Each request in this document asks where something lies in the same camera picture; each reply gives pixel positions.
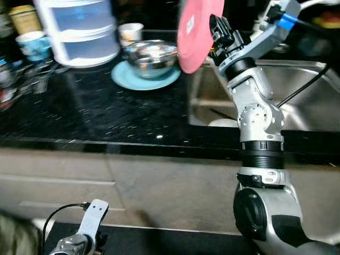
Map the grey drawer front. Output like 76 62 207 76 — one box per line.
0 150 115 185
0 178 125 210

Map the grey cabinet door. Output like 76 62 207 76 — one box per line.
106 154 242 234
287 159 340 242

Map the stainless steel bowl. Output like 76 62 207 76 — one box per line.
123 40 179 80

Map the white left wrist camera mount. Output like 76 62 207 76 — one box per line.
80 199 109 237

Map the black floor mat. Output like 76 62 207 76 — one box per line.
45 220 245 255

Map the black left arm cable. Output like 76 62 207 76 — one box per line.
41 202 90 253

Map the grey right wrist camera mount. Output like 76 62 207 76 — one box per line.
215 0 302 67

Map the stainless steel sink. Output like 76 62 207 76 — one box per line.
187 59 340 132

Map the yellow box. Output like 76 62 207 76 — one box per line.
11 4 42 35

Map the blue mug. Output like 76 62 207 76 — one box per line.
16 31 52 63

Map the light blue plate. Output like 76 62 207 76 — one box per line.
110 59 182 91

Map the white stacked food container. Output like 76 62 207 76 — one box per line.
35 0 120 68

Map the olive green plastic bag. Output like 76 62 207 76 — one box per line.
0 210 43 255

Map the white bowl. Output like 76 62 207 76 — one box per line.
207 118 240 129

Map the pink plate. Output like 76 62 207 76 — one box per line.
177 0 226 74

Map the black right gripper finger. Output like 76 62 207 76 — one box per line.
210 14 234 47

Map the white cartoon print mug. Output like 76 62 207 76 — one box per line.
118 23 144 48

